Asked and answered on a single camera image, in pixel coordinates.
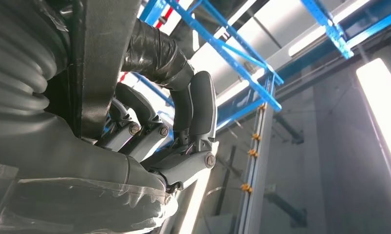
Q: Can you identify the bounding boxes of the red barrier belt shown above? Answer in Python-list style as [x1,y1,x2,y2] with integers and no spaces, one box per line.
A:
[155,5,176,29]

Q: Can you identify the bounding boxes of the blue wheeled shelf rack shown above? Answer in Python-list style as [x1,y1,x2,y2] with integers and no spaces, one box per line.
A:
[130,0,391,130]

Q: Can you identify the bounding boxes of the aluminium profile post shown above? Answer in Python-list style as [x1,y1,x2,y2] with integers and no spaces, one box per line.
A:
[235,103,275,234]

